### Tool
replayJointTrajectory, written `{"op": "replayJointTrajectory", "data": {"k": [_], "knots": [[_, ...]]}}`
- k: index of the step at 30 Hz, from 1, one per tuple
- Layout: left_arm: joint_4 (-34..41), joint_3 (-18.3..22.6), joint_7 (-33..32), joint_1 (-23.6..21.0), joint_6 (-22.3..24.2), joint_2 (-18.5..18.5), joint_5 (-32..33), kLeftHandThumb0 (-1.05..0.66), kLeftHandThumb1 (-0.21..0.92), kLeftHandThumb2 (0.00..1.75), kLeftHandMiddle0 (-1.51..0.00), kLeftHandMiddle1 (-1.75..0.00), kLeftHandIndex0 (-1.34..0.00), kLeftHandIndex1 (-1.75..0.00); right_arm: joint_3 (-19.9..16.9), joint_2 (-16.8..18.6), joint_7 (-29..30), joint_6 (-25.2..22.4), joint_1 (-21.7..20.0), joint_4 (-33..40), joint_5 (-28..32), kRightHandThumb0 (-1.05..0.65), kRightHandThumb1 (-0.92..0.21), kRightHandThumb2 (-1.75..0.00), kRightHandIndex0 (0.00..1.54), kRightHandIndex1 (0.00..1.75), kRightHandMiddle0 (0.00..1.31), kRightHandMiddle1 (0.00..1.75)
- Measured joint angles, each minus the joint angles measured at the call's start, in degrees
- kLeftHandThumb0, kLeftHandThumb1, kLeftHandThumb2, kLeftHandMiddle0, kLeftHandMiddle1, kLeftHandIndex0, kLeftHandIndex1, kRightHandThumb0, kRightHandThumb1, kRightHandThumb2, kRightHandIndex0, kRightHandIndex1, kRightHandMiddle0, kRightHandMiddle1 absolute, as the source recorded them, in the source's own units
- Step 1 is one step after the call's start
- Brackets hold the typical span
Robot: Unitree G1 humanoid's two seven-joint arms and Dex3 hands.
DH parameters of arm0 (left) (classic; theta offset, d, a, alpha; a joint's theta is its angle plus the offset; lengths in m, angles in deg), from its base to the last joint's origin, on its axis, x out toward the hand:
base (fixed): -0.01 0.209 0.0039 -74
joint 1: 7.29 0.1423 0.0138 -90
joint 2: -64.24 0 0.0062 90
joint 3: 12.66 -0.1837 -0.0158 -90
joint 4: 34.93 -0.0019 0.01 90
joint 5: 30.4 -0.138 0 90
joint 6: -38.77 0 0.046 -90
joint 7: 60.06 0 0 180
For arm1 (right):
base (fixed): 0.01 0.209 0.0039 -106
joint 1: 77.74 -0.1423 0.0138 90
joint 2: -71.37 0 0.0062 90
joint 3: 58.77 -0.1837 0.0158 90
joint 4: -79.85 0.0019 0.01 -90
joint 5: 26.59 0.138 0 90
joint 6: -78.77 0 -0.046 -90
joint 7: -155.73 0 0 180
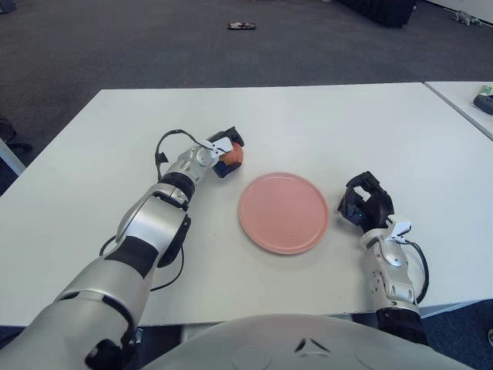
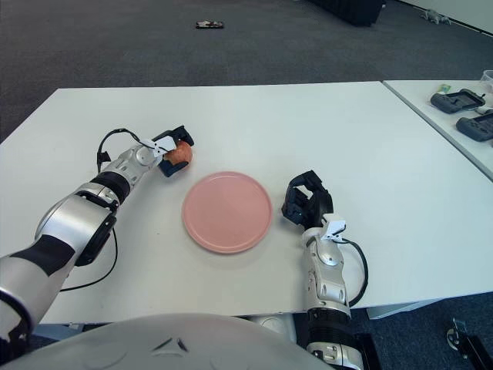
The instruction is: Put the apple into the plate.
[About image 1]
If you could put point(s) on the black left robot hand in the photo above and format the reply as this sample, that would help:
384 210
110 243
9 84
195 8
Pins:
231 135

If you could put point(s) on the red yellow apple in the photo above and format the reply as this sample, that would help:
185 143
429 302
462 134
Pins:
234 156

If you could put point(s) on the dark office chair base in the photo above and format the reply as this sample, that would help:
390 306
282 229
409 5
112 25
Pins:
21 146

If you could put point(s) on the silver grey robot torso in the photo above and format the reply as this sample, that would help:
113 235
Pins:
269 343

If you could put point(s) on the pink round plate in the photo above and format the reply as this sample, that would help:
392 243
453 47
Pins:
283 212

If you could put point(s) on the small metal table bracket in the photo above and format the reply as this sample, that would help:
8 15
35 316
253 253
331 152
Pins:
139 335

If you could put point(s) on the small grey quadruped robot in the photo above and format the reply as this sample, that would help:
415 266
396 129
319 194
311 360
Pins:
464 17

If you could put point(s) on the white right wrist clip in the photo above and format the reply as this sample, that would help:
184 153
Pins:
400 230

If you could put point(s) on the white table leg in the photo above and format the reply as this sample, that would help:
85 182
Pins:
11 159

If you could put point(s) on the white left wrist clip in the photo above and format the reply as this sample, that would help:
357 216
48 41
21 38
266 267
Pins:
221 146

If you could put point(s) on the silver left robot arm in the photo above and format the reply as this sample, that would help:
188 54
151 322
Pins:
154 223

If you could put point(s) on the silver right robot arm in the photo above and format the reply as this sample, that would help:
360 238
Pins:
393 281

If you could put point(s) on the flat red black floor object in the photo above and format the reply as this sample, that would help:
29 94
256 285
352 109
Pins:
241 25

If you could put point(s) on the large black box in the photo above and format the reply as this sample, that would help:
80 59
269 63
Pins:
377 11

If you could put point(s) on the white table frame beam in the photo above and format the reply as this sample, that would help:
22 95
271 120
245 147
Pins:
454 309

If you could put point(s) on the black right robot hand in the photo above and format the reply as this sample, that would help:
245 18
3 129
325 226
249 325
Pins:
375 206

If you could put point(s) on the grey handheld controller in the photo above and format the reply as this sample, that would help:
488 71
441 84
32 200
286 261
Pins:
483 105

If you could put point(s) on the small green packet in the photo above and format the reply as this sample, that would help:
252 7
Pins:
486 89

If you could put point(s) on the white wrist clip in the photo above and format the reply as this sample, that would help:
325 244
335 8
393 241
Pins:
221 146
400 230

